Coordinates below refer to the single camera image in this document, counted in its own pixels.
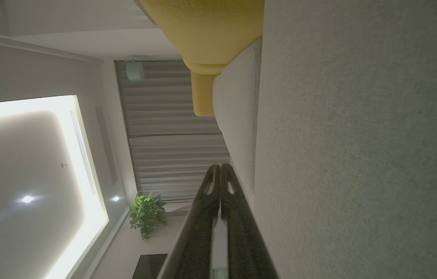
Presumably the grey fabric sofa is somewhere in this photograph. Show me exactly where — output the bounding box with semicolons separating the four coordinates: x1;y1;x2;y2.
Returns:
212;0;437;279

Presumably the yellow fabric sofa section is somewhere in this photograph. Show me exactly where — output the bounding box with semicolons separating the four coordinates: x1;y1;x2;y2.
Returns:
140;0;265;117

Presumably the black flat screen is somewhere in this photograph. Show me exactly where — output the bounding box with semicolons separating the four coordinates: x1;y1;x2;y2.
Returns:
132;254;168;279

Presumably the grey pleated curtain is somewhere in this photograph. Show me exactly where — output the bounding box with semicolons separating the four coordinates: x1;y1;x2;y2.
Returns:
115;60;230;203

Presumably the green potted plant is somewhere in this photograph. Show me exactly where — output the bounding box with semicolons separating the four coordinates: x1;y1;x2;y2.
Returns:
128;192;167;241

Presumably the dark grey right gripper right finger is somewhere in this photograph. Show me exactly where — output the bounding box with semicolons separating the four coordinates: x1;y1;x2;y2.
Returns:
221;164;279;279

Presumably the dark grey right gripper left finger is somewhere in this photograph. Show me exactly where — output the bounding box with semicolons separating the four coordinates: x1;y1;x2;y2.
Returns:
158;164;221;279

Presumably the white round wall device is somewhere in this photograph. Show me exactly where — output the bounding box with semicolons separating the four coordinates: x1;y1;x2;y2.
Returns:
126;61;145;83

